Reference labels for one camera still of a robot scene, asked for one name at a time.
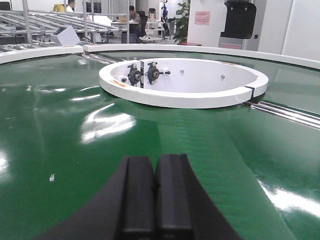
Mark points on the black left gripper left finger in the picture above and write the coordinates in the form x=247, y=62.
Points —
x=123, y=209

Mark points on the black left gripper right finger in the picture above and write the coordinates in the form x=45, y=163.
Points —
x=183, y=209

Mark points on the green conveyor belt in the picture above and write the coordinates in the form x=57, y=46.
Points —
x=62, y=137

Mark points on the white outer conveyor rim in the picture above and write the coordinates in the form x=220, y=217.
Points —
x=17, y=55

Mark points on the roller conveyor rack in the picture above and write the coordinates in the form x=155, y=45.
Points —
x=70, y=23

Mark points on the black bearing block left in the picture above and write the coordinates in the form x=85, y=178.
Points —
x=134, y=75

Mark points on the black bearing block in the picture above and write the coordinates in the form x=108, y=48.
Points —
x=153, y=72
x=134, y=75

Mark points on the black bearing block right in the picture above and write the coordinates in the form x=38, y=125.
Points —
x=153, y=72

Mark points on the potted green plant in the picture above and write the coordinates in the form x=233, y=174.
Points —
x=182, y=24

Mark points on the seated person in background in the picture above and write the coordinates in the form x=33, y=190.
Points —
x=134, y=17

